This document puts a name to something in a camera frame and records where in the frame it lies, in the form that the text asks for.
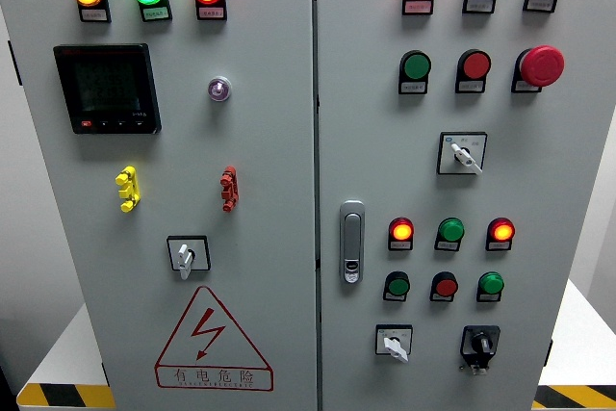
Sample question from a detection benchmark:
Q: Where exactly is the small green push button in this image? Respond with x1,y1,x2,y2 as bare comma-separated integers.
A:
384,270,412,297

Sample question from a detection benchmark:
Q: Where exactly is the large red push button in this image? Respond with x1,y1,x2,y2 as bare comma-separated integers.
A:
458,48,493,81

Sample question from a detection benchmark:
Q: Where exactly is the large green push button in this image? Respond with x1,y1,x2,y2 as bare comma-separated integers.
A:
400,49,433,81

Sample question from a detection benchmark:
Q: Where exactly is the turn switch wide white handle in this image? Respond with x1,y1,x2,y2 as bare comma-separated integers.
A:
374,323,414,364

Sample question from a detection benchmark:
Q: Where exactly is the large red stop button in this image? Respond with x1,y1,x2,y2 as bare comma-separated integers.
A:
519,44,566,89

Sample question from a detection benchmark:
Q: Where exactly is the small red ringed lamp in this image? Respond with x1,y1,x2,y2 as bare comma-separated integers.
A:
487,217,517,243
389,217,415,243

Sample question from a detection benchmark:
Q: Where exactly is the grey cabinet door with display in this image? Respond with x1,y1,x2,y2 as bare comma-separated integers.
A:
0,0,320,411

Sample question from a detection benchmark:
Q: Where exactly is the black yellow striped tape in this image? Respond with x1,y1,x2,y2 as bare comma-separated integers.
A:
531,384,616,411
17,383,116,410

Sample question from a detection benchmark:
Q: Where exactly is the small green lamp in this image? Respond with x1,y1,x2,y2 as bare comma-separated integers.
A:
478,270,505,295
438,217,466,243

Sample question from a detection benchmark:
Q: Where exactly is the silver door lock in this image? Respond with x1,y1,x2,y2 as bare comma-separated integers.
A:
339,199,366,286

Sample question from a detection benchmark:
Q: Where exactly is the small red push button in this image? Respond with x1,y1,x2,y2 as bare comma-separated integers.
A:
431,270,459,298

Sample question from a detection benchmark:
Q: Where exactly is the turn switch slim white handle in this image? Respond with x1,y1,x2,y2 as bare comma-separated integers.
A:
166,235,212,281

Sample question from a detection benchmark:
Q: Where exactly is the red warning triangle sign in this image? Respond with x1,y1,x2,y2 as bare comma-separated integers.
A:
154,285,275,393

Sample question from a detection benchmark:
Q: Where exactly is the grey cabinet door with lock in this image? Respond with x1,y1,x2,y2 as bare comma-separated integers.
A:
315,0,616,411

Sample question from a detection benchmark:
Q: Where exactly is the small red handle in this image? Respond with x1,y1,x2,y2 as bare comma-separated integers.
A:
219,166,241,213

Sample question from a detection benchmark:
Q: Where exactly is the turn switch black handle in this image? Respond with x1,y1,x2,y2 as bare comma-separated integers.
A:
459,324,501,376

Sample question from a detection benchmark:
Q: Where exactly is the white round lamp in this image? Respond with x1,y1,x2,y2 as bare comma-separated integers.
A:
207,75,235,103

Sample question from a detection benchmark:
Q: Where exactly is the large turn switch white handle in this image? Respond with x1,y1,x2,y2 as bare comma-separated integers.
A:
436,131,488,176

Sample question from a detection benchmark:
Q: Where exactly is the black display meter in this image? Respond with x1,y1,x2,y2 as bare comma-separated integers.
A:
53,42,163,136

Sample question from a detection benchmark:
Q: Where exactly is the small yellow handle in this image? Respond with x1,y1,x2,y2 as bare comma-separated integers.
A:
115,165,142,213

